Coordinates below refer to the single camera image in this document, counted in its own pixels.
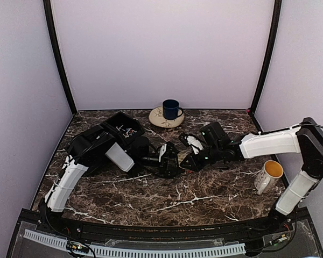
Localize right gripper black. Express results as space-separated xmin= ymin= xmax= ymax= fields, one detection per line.
xmin=180 ymin=144 xmax=222 ymax=172

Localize black three-compartment candy tray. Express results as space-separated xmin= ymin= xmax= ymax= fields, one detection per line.
xmin=78 ymin=111 xmax=145 ymax=176

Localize gold jar lid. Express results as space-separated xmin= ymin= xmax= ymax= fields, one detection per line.
xmin=177 ymin=150 xmax=190 ymax=164

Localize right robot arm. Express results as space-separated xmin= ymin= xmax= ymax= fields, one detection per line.
xmin=180 ymin=117 xmax=323 ymax=233

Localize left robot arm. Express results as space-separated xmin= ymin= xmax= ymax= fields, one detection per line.
xmin=40 ymin=125 xmax=182 ymax=213

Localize beige ceramic plate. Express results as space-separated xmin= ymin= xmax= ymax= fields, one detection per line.
xmin=149 ymin=106 xmax=185 ymax=128

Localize dark blue mug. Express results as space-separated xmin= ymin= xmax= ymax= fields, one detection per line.
xmin=162 ymin=99 xmax=184 ymax=120

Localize white mug yellow inside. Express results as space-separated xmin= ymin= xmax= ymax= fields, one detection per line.
xmin=254 ymin=160 xmax=284 ymax=195

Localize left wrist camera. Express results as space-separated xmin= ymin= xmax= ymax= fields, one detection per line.
xmin=158 ymin=144 xmax=167 ymax=163

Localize white slotted cable duct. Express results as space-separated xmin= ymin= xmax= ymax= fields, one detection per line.
xmin=23 ymin=230 xmax=246 ymax=257

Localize right black frame post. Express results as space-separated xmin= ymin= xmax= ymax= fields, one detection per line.
xmin=249 ymin=0 xmax=283 ymax=113

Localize black frame post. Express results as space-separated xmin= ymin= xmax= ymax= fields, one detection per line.
xmin=43 ymin=0 xmax=78 ymax=116
xmin=249 ymin=0 xmax=283 ymax=113

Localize left black frame post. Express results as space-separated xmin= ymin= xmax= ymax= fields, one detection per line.
xmin=43 ymin=0 xmax=78 ymax=116

